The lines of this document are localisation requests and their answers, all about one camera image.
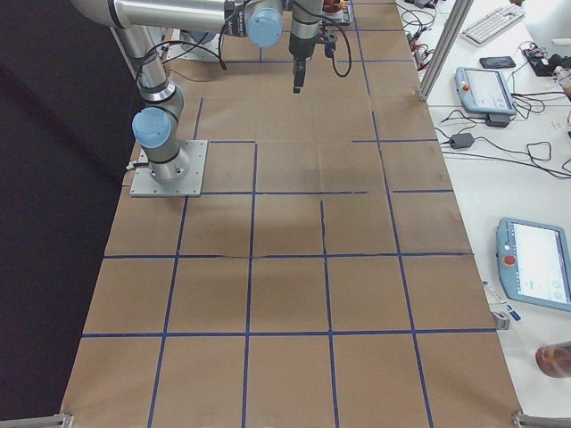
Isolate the silver digital kitchen scale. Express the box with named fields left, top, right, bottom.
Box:
left=322, top=1, right=353, bottom=25

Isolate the black smartphone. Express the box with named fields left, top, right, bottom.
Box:
left=479, top=56, right=516, bottom=70

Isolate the left corner metal bracket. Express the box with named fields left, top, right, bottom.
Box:
left=0, top=414, right=74, bottom=428

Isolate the corner metal bracket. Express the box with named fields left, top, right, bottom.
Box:
left=0, top=414, right=74, bottom=428
left=511, top=412, right=571, bottom=428

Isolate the orange mango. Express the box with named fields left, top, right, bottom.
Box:
left=322, top=0, right=344, bottom=13

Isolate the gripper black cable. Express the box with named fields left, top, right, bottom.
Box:
left=319, top=12, right=352, bottom=78

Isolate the aluminium frame upright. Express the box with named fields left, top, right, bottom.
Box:
left=418, top=0, right=473, bottom=102

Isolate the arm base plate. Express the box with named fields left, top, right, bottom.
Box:
left=166, top=29, right=219, bottom=62
left=129, top=140, right=208, bottom=197

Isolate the right corner metal bracket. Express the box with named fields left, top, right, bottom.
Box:
left=511, top=412, right=571, bottom=428

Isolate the brown glass bottle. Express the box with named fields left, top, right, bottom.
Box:
left=535, top=341, right=571, bottom=378

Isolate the far blue teach pendant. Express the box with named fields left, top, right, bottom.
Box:
left=454, top=67, right=517, bottom=116

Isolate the small grey box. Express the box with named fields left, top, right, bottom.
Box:
left=491, top=311, right=510, bottom=331

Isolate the black device with cables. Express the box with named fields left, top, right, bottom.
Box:
left=522, top=42, right=570, bottom=77

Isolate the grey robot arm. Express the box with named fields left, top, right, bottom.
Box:
left=73, top=1, right=337, bottom=185

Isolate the near blue teach pendant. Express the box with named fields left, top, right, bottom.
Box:
left=496, top=218, right=570, bottom=312

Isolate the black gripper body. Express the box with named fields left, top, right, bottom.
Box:
left=289, top=29, right=337, bottom=59

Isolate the blue teach pendant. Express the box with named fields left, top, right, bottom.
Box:
left=496, top=218, right=570, bottom=312
left=454, top=67, right=517, bottom=116

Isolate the black power adapter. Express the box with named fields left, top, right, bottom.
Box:
left=449, top=133, right=475, bottom=150

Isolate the white keyboard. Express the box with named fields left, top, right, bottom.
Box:
left=460, top=4, right=526, bottom=46

